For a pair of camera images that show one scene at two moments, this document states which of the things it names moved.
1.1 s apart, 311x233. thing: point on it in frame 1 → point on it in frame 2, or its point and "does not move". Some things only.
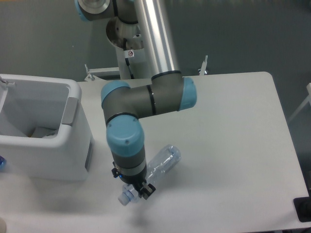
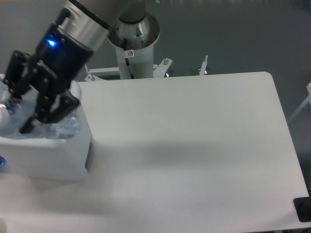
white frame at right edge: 308,99 does not move
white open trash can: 45,131 does not move
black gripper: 146,191 → 61,58
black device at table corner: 302,208 does not move
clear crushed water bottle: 169,157 → 14,114
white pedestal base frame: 91,75 does not move
